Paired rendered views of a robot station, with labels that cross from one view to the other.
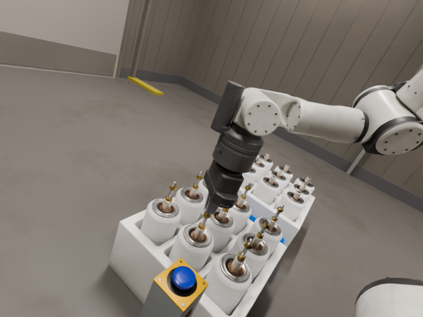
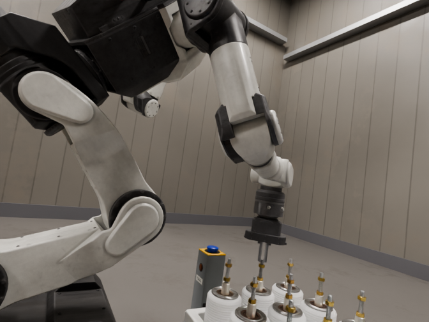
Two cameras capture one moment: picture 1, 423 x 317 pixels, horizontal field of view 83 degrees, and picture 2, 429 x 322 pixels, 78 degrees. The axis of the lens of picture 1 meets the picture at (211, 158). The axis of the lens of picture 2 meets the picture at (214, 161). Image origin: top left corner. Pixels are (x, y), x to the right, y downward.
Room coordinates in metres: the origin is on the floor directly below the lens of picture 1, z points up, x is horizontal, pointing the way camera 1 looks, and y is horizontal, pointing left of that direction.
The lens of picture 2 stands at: (0.79, -0.81, 0.55)
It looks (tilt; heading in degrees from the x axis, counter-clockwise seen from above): 4 degrees up; 126
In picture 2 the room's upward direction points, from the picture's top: 8 degrees clockwise
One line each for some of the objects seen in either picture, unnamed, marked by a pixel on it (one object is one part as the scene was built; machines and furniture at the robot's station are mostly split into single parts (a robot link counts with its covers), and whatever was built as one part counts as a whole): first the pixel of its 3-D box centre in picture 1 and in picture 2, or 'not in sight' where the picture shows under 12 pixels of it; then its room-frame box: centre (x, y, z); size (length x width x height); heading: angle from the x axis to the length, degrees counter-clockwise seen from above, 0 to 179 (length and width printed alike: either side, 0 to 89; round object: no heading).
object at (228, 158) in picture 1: (228, 168); (267, 220); (0.47, -0.04, 0.46); 0.13 x 0.10 x 0.12; 23
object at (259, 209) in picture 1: (264, 201); not in sight; (1.06, -0.33, 0.09); 0.39 x 0.39 x 0.18; 66
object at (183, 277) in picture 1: (182, 279); (212, 249); (0.28, -0.03, 0.32); 0.04 x 0.04 x 0.02
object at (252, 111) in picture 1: (244, 119); (269, 183); (0.46, -0.03, 0.57); 0.11 x 0.11 x 0.11; 12
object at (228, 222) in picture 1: (221, 217); (287, 309); (0.58, -0.09, 0.25); 0.08 x 0.08 x 0.01
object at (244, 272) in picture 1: (235, 267); (225, 293); (0.42, -0.15, 0.25); 0.08 x 0.08 x 0.01
